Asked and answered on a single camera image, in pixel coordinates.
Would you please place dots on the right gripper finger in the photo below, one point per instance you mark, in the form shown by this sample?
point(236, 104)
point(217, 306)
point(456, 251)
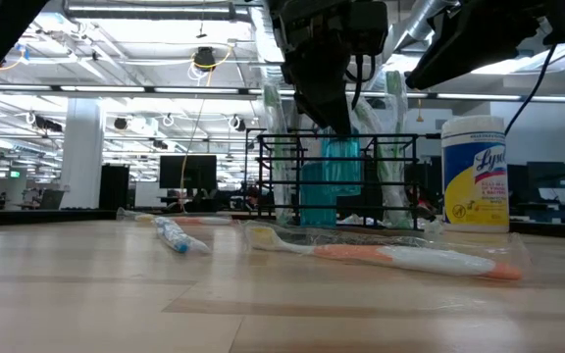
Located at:
point(464, 49)

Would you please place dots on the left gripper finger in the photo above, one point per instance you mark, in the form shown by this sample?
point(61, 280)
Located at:
point(324, 93)

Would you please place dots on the teal bottle white cap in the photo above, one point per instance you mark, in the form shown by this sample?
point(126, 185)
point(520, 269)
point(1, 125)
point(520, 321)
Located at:
point(346, 166)
point(314, 196)

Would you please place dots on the orange toothbrush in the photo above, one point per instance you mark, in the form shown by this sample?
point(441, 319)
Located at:
point(199, 220)
point(410, 259)

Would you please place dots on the blue toothbrush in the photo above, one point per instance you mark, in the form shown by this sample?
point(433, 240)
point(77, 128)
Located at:
point(177, 237)

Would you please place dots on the yellow blue wipes canister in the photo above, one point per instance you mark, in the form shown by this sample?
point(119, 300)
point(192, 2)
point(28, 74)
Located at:
point(474, 186)

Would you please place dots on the black workbench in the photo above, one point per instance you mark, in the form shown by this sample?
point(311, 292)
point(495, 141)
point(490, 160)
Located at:
point(547, 181)

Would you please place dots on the black monitor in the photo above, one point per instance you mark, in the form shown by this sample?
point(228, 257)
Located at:
point(187, 171)

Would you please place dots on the black cabinet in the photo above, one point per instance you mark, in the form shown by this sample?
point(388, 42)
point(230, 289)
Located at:
point(113, 186)

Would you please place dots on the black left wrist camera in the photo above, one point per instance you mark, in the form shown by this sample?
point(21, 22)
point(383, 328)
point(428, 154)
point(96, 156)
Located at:
point(368, 27)

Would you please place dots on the black aluminium table frame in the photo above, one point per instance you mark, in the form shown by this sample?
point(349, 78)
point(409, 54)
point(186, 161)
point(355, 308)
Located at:
point(66, 216)

